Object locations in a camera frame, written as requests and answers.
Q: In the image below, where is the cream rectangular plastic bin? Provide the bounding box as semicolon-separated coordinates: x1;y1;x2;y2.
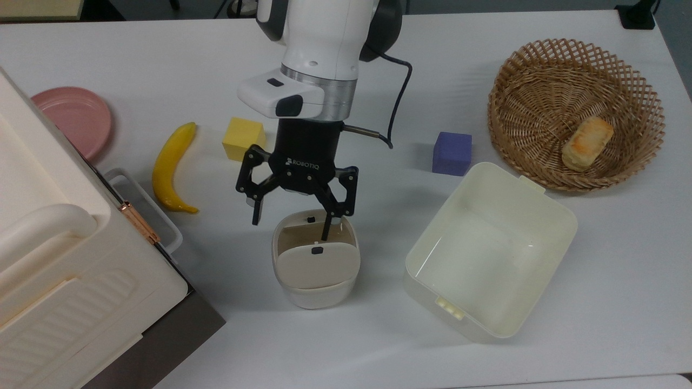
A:
403;162;578;344

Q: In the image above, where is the copper latch on cream box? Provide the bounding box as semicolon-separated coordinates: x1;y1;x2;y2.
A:
118;201;162;246

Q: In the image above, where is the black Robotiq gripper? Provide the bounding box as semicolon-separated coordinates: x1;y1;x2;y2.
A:
235;118;360;242

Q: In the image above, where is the purple cube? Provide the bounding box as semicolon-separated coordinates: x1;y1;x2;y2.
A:
432;131;473;177

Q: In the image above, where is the tan wooden desk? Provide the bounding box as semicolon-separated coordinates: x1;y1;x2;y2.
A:
0;0;85;22

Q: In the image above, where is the woven wicker basket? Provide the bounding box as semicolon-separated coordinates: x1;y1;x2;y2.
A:
488;38;666;193

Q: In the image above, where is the yellow cube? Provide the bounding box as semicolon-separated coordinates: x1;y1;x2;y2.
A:
222;117;267;163

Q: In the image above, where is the yellow banana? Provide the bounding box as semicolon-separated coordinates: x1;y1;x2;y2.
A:
151;122;200;214

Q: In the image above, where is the golden bread piece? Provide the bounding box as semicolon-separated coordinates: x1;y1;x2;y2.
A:
561;116;615;172

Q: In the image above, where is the beige trash can with lid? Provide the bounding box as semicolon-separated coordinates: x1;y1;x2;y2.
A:
271;209;361;310

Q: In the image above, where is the cream storage box with handle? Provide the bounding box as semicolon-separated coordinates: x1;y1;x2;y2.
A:
0;68;190;389

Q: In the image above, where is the white handle of wood box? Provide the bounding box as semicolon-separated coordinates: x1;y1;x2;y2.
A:
102;167;183;256

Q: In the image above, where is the pink plate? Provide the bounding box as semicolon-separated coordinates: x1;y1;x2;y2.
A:
31;86;113;161

